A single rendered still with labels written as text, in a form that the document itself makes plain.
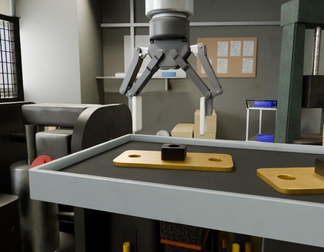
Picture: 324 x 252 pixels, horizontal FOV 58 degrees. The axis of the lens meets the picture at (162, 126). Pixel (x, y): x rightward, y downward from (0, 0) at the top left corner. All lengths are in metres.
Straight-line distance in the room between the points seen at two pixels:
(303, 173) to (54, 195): 0.15
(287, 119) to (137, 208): 3.86
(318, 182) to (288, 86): 3.82
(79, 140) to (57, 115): 0.10
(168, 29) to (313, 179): 0.40
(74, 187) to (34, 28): 5.22
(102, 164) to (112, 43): 6.24
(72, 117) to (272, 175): 0.29
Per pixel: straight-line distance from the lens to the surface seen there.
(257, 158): 0.24
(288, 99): 3.98
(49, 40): 5.23
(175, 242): 0.36
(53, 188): 0.18
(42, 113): 0.44
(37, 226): 0.46
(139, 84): 0.57
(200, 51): 0.54
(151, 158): 0.21
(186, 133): 4.92
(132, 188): 0.15
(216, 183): 0.17
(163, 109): 6.24
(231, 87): 6.29
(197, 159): 0.21
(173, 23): 0.54
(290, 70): 3.99
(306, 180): 0.18
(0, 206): 0.39
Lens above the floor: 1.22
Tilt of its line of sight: 8 degrees down
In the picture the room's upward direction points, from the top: straight up
